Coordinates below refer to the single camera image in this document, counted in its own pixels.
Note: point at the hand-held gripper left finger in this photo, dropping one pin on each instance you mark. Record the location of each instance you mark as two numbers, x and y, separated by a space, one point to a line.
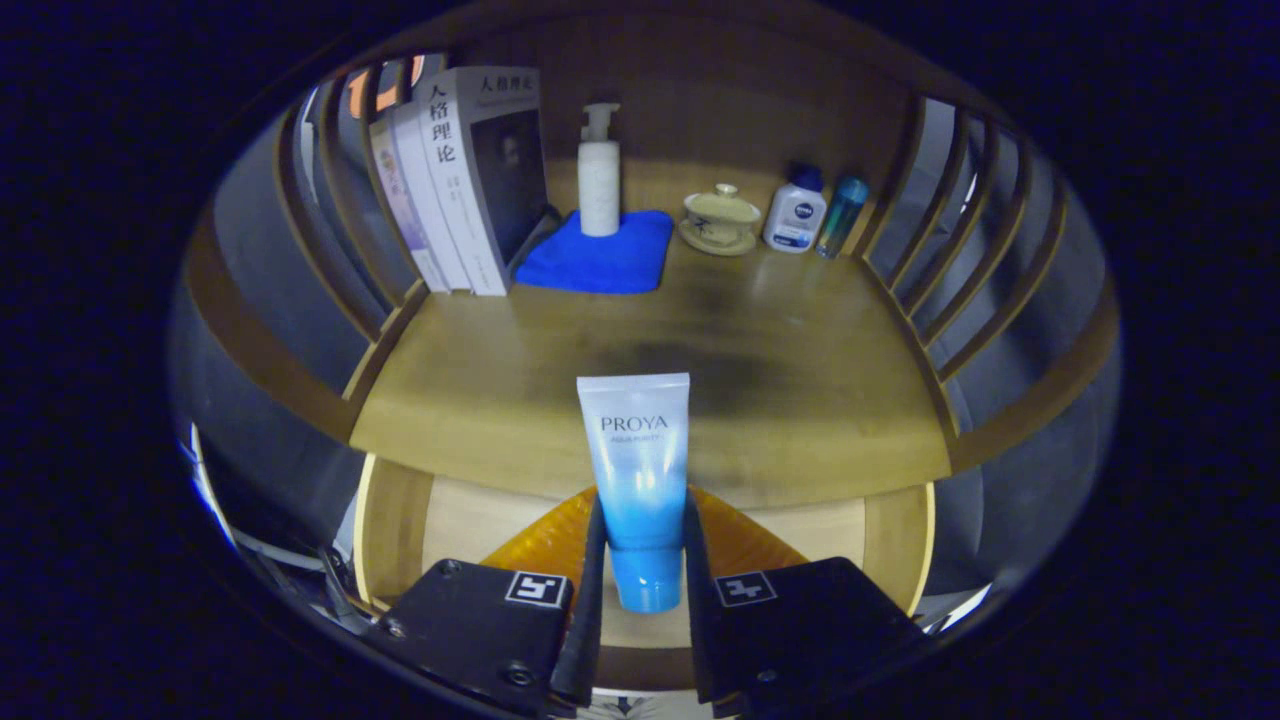
592 610

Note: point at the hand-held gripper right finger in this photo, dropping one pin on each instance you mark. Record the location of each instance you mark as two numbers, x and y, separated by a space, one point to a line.
700 620

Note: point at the wooden drawer with black knob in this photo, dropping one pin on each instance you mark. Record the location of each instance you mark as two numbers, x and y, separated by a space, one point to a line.
800 525

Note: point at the blue and white cosmetic tube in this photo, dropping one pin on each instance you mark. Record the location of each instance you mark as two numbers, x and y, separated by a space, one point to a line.
635 470

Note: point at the wooden countertop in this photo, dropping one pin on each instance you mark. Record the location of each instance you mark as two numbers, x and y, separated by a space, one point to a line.
800 380

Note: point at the wooden cabinet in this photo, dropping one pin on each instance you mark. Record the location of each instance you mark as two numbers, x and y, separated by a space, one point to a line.
700 130

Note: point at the blue folded cloth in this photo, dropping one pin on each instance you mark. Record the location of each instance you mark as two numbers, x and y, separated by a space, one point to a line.
590 262

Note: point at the beige lidded teacup with saucer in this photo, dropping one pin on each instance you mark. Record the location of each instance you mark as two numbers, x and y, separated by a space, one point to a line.
720 220

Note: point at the white lotion bottle blue cap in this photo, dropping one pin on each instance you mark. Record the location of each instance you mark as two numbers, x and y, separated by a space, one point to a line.
795 215

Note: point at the white pump bottle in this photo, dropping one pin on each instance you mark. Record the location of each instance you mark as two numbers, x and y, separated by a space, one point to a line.
599 185

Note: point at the teal slim bottle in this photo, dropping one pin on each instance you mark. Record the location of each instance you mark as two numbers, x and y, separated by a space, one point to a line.
842 215

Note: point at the thin white book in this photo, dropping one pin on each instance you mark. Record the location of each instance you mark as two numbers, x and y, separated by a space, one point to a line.
430 200

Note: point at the large white book dark cover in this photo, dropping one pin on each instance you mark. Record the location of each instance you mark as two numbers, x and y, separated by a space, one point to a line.
500 170

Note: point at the pale purple book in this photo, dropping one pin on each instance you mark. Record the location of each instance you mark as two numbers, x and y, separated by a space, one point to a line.
405 200

